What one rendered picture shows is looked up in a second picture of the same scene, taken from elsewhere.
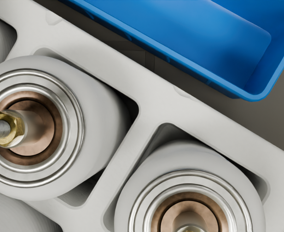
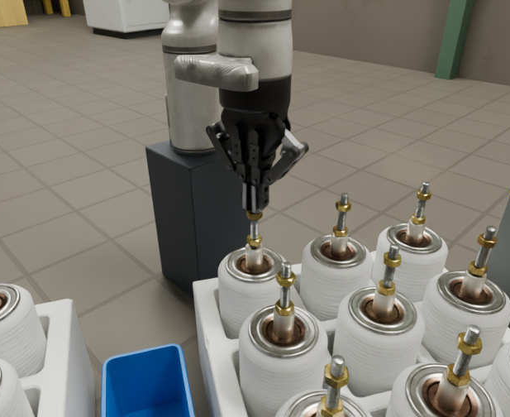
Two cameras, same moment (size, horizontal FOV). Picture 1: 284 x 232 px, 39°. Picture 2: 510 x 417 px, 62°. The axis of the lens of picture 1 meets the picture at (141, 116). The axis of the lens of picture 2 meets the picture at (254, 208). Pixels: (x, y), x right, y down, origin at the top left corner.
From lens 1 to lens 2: 0.40 m
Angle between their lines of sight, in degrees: 64
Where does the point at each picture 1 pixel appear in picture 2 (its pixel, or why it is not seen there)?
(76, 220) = not seen: hidden behind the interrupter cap
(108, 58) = (222, 383)
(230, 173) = (221, 269)
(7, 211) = (338, 345)
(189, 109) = (212, 333)
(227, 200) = (231, 261)
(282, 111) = not seen: hidden behind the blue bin
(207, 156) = (223, 280)
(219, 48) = not seen: outside the picture
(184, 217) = (250, 261)
